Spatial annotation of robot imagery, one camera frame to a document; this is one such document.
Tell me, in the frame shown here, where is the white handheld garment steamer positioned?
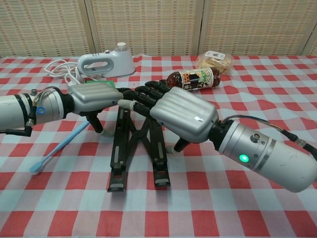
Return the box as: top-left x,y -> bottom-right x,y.
77,42 -> 136,78

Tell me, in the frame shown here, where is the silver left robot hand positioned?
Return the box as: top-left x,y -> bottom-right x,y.
67,82 -> 139,136

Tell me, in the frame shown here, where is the black folding stand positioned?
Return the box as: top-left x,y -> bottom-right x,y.
106,100 -> 172,193

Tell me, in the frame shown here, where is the green foil packet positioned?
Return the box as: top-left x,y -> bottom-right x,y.
85,79 -> 117,89

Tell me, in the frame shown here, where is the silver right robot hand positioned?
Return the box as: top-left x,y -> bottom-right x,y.
118,80 -> 220,154

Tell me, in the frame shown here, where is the red white checkered tablecloth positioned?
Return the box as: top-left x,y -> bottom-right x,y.
0,55 -> 317,238

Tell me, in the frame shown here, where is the brown tea bottle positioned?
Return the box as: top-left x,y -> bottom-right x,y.
158,68 -> 222,93

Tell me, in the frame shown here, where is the woven bamboo folding screen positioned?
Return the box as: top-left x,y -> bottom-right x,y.
0,0 -> 317,58

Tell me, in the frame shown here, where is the white power cable with plug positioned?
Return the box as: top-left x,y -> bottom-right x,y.
44,59 -> 86,86

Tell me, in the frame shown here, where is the clear bag of cookies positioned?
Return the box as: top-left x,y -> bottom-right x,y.
197,50 -> 234,75

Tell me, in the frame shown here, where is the light blue toothbrush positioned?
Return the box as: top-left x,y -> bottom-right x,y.
30,121 -> 90,176

